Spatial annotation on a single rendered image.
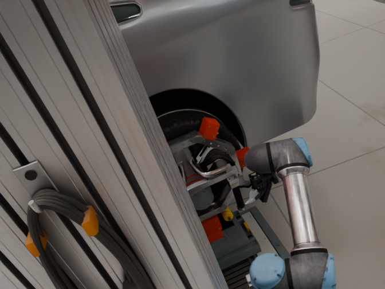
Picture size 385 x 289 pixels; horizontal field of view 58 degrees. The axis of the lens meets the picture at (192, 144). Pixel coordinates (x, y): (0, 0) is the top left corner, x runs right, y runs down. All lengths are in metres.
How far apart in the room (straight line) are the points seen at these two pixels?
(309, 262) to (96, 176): 0.89
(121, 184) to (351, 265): 2.15
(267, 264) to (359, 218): 1.57
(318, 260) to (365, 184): 1.79
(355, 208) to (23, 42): 2.58
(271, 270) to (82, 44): 0.97
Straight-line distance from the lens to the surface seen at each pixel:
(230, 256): 2.40
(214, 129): 1.74
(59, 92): 0.35
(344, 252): 2.51
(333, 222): 2.67
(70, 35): 0.33
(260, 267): 1.19
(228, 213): 2.10
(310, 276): 1.18
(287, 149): 1.29
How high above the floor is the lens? 2.00
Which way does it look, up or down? 32 degrees down
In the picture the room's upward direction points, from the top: 21 degrees counter-clockwise
